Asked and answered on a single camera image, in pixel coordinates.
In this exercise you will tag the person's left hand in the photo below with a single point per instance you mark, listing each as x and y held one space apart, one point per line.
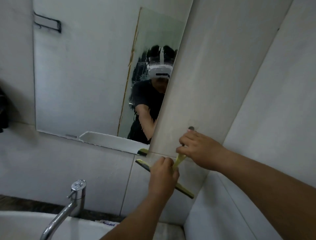
161 180

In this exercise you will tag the person's right hand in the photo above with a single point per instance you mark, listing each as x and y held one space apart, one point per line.
205 153

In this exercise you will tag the person's left fingers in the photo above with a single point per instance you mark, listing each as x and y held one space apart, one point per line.
163 162

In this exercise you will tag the person's right fingers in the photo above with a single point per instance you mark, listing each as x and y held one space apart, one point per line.
185 141

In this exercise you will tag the yellow-green window squeegee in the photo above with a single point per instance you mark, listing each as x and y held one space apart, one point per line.
142 165

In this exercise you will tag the person's left forearm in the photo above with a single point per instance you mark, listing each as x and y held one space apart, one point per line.
138 220

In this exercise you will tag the person's right forearm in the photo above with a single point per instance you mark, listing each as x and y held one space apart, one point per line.
266 192

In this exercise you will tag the white toothpaste tube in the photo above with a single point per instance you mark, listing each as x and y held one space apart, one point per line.
108 223

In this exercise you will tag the chrome sink faucet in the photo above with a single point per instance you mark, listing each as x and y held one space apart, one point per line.
74 201

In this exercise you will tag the white ceramic sink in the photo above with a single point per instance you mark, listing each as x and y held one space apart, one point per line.
19 226

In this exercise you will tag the black cloth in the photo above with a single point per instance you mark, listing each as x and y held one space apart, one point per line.
3 108

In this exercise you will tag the frameless wall mirror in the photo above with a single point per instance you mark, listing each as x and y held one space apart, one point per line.
81 79

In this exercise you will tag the black wall rack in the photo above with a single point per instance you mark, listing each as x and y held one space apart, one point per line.
50 24

